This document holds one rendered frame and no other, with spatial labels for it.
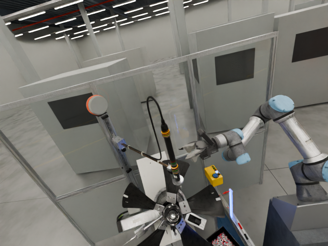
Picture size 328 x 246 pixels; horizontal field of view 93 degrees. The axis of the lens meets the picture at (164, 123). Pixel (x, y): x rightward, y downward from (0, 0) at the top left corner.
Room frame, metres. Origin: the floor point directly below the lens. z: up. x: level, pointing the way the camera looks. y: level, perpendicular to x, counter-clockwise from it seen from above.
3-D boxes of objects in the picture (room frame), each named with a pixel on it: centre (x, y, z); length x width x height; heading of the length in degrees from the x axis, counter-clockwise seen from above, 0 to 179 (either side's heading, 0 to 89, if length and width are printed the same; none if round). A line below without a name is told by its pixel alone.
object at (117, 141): (1.15, 0.42, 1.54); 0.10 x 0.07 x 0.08; 41
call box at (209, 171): (1.01, -0.32, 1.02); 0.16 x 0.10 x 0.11; 6
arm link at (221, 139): (0.71, -0.28, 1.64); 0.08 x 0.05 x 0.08; 8
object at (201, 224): (0.71, -0.04, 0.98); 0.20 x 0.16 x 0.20; 6
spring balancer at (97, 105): (1.22, 0.48, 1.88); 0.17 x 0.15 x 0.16; 96
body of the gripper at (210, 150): (0.70, -0.20, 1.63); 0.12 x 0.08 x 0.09; 98
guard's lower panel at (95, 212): (1.39, 0.08, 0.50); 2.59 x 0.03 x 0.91; 96
